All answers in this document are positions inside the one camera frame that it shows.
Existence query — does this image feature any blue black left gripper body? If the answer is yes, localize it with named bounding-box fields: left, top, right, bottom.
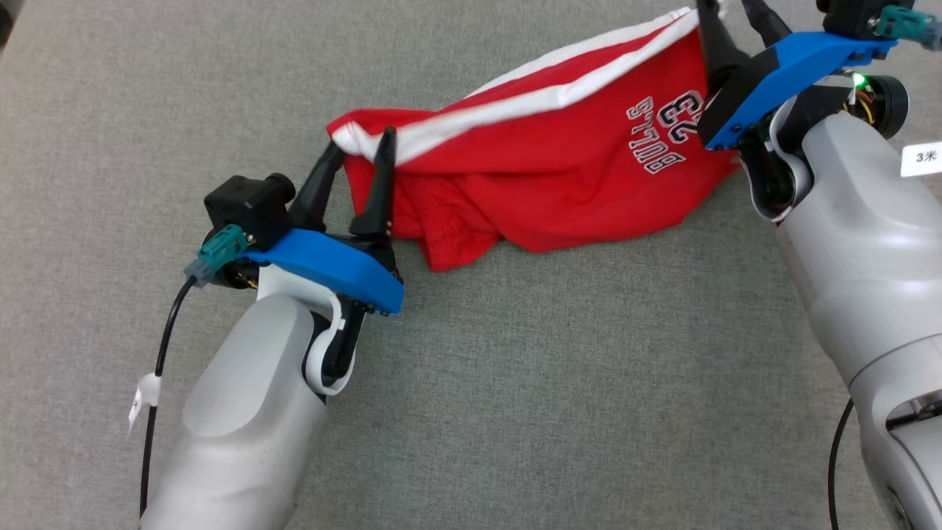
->
left=217, top=228, right=404, bottom=317

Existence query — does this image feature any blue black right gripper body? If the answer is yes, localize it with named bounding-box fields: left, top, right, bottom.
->
left=698, top=31, right=910, bottom=152

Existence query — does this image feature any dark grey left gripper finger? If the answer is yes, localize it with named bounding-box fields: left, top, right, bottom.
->
left=289, top=141, right=347, bottom=233
left=350, top=127, right=398, bottom=238

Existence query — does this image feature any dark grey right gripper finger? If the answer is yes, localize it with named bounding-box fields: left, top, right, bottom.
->
left=698, top=0, right=746, bottom=83
left=742, top=0, right=793, bottom=47

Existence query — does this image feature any white printed label tag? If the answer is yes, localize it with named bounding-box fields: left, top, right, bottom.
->
left=901, top=142, right=942, bottom=178

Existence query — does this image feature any black left arm cable teal plug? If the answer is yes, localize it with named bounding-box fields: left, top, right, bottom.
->
left=138, top=225, right=248, bottom=520

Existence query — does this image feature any small white cable tag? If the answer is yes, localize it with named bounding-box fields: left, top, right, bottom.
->
left=129, top=373, right=161, bottom=434

